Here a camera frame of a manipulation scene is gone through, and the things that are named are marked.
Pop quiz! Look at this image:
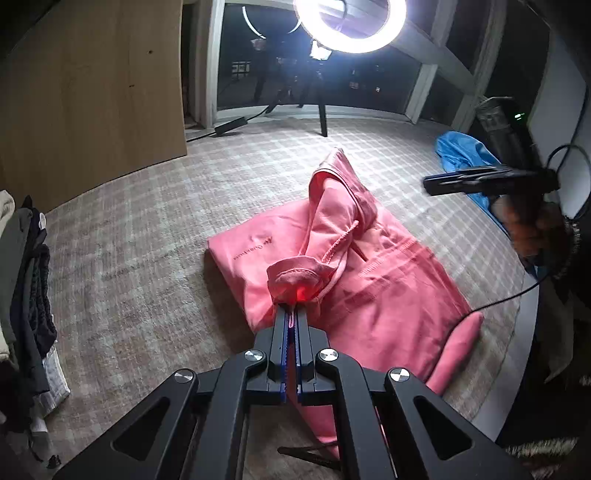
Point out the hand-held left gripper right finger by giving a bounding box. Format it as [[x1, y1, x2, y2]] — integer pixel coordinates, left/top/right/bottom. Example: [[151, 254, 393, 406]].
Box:
[[293, 307, 532, 480]]

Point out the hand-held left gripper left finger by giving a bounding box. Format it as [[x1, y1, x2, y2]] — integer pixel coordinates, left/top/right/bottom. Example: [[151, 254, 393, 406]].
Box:
[[53, 302, 289, 480]]

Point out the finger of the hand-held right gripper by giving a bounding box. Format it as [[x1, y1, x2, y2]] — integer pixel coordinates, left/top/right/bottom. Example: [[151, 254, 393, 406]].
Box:
[[424, 178, 504, 197], [424, 168, 502, 184]]

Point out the pink t-shirt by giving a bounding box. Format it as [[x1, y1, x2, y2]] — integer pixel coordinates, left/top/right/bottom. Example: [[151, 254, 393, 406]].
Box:
[[205, 147, 485, 457]]

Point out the person's right hand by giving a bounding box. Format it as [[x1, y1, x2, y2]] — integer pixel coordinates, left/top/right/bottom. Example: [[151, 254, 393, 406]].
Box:
[[492, 194, 573, 267]]

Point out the blue cloth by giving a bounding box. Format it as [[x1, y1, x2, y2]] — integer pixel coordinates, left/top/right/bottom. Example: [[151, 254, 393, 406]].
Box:
[[436, 130, 539, 280]]

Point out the white cloth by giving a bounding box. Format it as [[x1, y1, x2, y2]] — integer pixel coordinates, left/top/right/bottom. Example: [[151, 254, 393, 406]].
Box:
[[28, 342, 71, 435]]

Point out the black knitted garment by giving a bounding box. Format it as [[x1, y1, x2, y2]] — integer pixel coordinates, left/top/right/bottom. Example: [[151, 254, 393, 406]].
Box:
[[11, 244, 58, 398]]

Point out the dark navy garment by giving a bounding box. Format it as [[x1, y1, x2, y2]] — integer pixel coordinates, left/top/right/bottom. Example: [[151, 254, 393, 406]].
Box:
[[21, 196, 47, 250]]

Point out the grey garment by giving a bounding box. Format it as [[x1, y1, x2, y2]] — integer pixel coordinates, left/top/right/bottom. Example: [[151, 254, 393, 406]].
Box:
[[0, 208, 35, 365]]

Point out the cream garment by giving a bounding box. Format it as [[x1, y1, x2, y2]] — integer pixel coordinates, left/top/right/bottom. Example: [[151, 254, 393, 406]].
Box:
[[0, 189, 16, 234]]

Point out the wooden cabinet panel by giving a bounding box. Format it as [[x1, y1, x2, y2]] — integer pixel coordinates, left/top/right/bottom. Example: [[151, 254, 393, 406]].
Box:
[[0, 0, 188, 215]]

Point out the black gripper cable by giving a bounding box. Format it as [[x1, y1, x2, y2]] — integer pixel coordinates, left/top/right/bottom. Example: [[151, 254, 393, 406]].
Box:
[[443, 145, 591, 344]]

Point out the white ring light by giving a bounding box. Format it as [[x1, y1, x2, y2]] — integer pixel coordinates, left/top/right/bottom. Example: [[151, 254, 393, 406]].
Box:
[[293, 0, 407, 54]]

